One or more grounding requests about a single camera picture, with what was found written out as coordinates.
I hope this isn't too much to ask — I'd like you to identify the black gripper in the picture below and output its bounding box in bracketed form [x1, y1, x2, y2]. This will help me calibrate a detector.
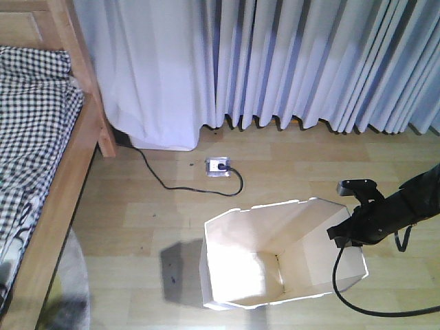
[327, 195, 395, 248]

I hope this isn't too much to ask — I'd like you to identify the white trash bin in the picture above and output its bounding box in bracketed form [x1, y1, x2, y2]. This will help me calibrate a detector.
[199, 197, 369, 310]

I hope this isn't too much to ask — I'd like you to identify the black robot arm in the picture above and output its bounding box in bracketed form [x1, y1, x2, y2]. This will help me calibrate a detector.
[327, 165, 439, 248]

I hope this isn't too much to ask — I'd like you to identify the grey pleated curtain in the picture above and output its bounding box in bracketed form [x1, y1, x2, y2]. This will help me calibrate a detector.
[199, 1, 439, 134]

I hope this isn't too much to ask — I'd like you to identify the white curtain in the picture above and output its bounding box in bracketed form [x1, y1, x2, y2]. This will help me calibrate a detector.
[74, 1, 222, 151]

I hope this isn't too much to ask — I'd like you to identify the round grey rug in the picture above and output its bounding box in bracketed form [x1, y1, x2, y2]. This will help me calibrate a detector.
[36, 230, 91, 329]

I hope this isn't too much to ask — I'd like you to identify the checkered black white bedding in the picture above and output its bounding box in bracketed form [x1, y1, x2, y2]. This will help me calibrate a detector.
[0, 46, 85, 286]

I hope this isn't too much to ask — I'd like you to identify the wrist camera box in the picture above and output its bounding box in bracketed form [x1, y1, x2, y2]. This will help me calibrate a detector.
[336, 179, 377, 196]

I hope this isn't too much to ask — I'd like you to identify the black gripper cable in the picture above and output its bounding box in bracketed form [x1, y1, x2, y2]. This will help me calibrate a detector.
[331, 245, 440, 316]

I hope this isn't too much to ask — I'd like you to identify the black power cord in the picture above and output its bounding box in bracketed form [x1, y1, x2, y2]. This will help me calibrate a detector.
[115, 142, 244, 197]

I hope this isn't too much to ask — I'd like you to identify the wooden bed frame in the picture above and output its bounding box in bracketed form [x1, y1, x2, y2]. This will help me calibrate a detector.
[1, 1, 116, 329]

